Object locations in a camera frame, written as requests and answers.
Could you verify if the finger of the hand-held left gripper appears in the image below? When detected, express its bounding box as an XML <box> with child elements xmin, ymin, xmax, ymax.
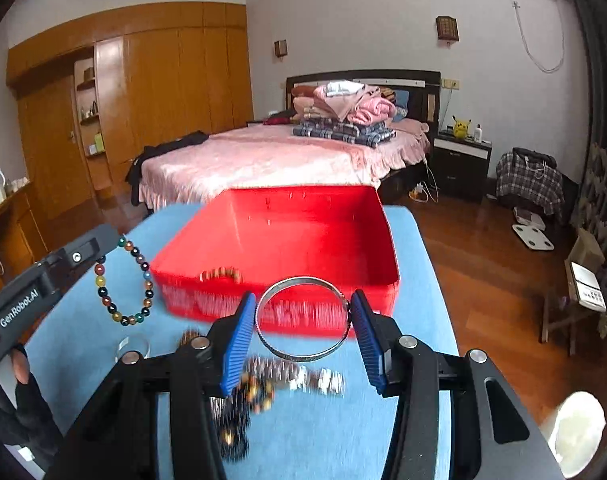
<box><xmin>33</xmin><ymin>224</ymin><xmax>128</xmax><ymax>296</ymax></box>

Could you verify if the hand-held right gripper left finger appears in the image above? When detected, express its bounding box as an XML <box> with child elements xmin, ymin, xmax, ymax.
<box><xmin>46</xmin><ymin>291</ymin><xmax>258</xmax><ymax>480</ymax></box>

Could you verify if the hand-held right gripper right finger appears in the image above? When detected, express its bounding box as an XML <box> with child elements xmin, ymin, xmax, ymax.
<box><xmin>350</xmin><ymin>289</ymin><xmax>567</xmax><ymax>480</ymax></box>

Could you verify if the silver metal wristwatch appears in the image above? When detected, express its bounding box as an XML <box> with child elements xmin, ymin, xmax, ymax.
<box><xmin>253</xmin><ymin>357</ymin><xmax>347</xmax><ymax>396</ymax></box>

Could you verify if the silver bangle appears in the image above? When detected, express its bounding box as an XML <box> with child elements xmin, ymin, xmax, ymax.
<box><xmin>254</xmin><ymin>276</ymin><xmax>353</xmax><ymax>361</ymax></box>

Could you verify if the red tin box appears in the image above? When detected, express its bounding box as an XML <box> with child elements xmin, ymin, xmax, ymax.
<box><xmin>150</xmin><ymin>185</ymin><xmax>401</xmax><ymax>323</ymax></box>

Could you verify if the person's left hand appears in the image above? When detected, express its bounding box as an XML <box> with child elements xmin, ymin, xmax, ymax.
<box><xmin>0</xmin><ymin>342</ymin><xmax>66</xmax><ymax>466</ymax></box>

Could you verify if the wooden side cabinet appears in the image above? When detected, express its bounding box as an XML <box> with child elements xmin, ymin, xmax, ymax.
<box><xmin>0</xmin><ymin>180</ymin><xmax>49</xmax><ymax>306</ymax></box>

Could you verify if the clear bangle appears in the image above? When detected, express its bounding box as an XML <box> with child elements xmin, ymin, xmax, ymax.
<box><xmin>116</xmin><ymin>332</ymin><xmax>151</xmax><ymax>361</ymax></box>

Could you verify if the black garment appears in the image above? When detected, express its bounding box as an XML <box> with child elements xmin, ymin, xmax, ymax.
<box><xmin>126</xmin><ymin>131</ymin><xmax>209</xmax><ymax>206</ymax></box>

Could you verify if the bed with pink bedspread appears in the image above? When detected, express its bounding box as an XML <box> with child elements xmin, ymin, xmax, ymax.
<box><xmin>133</xmin><ymin>70</ymin><xmax>441</xmax><ymax>211</ymax></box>

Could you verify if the wooden wardrobe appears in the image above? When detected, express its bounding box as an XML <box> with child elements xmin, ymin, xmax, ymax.
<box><xmin>6</xmin><ymin>2</ymin><xmax>254</xmax><ymax>221</ymax></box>

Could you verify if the wooden stool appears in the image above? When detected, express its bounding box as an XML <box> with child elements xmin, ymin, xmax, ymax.
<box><xmin>541</xmin><ymin>280</ymin><xmax>604</xmax><ymax>356</ymax></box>

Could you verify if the black nightstand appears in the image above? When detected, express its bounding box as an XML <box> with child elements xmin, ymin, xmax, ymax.
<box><xmin>431</xmin><ymin>132</ymin><xmax>493</xmax><ymax>204</ymax></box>

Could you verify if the white bathroom scale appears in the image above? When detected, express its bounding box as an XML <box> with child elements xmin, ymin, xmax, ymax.
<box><xmin>512</xmin><ymin>223</ymin><xmax>555</xmax><ymax>251</ymax></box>

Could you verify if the pink pillow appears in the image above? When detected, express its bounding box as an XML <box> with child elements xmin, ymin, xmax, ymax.
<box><xmin>396</xmin><ymin>119</ymin><xmax>430</xmax><ymax>137</ymax></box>

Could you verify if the plaid bag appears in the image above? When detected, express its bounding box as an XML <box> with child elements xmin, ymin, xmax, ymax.
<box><xmin>496</xmin><ymin>147</ymin><xmax>567</xmax><ymax>218</ymax></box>

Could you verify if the cardboard box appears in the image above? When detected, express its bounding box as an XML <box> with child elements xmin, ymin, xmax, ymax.
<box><xmin>566</xmin><ymin>230</ymin><xmax>607</xmax><ymax>313</ymax></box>

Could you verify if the pile of folded clothes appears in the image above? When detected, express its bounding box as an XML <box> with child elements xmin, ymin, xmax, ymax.
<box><xmin>290</xmin><ymin>80</ymin><xmax>399</xmax><ymax>148</ymax></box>

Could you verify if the dark wooden headboard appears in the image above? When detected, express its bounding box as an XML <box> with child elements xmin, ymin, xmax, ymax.
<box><xmin>286</xmin><ymin>70</ymin><xmax>441</xmax><ymax>133</ymax></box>

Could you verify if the patterned curtain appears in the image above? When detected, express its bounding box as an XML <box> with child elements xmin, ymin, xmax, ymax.
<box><xmin>563</xmin><ymin>0</ymin><xmax>607</xmax><ymax>346</ymax></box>

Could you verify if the dark bead bracelet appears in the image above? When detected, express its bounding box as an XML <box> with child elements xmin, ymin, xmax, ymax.
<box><xmin>210</xmin><ymin>360</ymin><xmax>279</xmax><ymax>461</ymax></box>

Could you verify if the tan bead bracelet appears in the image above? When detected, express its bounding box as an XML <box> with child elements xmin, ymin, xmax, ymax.
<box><xmin>200</xmin><ymin>268</ymin><xmax>241</xmax><ymax>283</ymax></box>

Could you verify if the multicoloured bead bracelet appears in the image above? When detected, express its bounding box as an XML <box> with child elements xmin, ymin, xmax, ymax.
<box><xmin>94</xmin><ymin>240</ymin><xmax>156</xmax><ymax>328</ymax></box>

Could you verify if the white wall cable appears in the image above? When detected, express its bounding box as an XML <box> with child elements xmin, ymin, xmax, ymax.
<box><xmin>512</xmin><ymin>0</ymin><xmax>567</xmax><ymax>73</ymax></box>

